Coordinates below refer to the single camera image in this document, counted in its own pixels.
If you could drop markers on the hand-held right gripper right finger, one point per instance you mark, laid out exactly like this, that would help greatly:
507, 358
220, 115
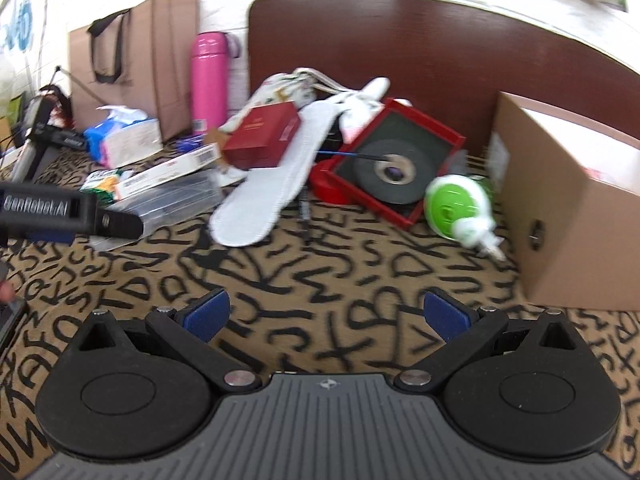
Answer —
447, 312

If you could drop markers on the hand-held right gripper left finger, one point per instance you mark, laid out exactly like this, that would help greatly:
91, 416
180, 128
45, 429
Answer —
205, 312

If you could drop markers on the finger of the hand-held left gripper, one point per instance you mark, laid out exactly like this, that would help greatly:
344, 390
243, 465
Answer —
52, 237
120, 222

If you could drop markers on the pinkish brown cardboard box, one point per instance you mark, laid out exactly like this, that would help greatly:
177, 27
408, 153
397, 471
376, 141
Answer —
565, 220

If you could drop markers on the person's left hand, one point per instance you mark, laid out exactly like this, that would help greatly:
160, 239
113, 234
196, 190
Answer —
4, 291

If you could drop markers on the green snack packet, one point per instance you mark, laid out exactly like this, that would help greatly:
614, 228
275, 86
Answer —
100, 182

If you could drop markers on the clear plastic case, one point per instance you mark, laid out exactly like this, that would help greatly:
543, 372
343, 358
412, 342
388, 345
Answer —
165, 205

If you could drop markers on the white barcoded carton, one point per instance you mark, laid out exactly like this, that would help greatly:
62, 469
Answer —
165, 172

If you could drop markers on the black device on stand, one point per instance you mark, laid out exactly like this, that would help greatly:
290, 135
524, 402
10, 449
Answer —
42, 135

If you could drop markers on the blue tissue pack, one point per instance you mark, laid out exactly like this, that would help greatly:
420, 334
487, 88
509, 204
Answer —
125, 137

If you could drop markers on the dark flat object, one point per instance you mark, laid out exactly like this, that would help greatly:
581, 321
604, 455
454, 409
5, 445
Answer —
10, 325

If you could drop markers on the small blue packet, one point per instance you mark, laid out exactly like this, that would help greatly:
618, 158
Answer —
189, 145

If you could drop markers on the reddish brown tassel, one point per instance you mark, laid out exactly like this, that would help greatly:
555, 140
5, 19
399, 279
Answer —
57, 105

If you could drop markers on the green white plug-in repellent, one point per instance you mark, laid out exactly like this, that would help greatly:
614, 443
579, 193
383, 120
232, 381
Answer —
450, 205

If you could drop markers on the small brown box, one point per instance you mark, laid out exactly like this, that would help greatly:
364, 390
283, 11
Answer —
217, 142

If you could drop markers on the small black pen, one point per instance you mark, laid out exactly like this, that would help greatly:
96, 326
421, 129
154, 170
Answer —
304, 220

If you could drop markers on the white shoe insole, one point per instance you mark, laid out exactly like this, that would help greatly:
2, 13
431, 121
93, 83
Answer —
367, 100
270, 185

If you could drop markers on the grey plastic wrapper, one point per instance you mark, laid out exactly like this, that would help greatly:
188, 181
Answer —
460, 162

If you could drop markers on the black tape roll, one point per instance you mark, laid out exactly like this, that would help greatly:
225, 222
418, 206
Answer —
370, 180

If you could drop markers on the dark red gift box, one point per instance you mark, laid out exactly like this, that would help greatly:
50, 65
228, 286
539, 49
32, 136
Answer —
260, 135

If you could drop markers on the pink thermos bottle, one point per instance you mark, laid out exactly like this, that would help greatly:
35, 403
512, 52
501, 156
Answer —
207, 80

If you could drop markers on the brown paper bag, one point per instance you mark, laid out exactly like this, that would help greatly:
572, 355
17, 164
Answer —
145, 55

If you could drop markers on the red shallow tray box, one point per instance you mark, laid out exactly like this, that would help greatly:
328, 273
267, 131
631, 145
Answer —
425, 130

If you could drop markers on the thin black stick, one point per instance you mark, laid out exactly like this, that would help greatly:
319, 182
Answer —
350, 155

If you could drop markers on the dark brown wooden headboard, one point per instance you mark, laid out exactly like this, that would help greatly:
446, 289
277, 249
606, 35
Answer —
425, 45

